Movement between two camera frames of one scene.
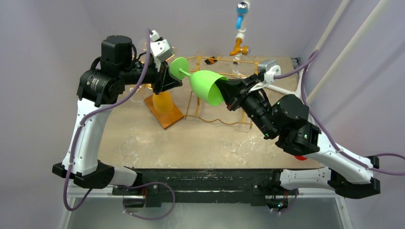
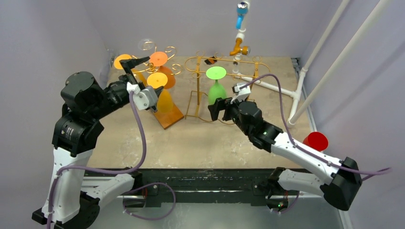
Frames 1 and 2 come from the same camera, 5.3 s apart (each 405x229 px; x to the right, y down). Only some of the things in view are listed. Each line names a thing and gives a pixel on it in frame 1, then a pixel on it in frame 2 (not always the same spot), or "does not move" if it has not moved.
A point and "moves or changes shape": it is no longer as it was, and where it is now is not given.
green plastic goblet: [203, 83] moves or changes shape
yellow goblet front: [163, 101] does not move
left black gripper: [164, 80] to [128, 65]
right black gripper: [239, 96] to [225, 110]
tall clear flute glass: [143, 44] does not move
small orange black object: [209, 61] does not move
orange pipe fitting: [244, 49] does not move
